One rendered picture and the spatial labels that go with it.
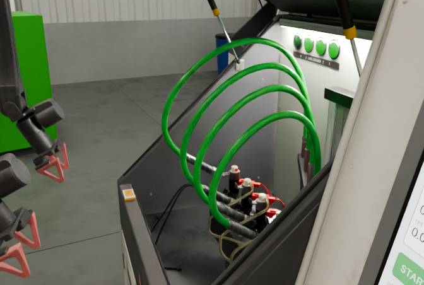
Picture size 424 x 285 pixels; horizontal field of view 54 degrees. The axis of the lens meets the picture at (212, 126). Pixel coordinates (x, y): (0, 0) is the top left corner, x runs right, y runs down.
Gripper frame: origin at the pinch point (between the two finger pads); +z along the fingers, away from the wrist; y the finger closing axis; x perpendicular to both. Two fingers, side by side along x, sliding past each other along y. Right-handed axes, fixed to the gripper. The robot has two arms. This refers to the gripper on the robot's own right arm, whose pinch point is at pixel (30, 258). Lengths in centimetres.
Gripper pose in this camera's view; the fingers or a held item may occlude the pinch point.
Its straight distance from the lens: 98.1
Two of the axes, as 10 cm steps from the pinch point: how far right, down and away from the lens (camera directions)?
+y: -1.8, -3.1, 9.3
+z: 4.5, 8.2, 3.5
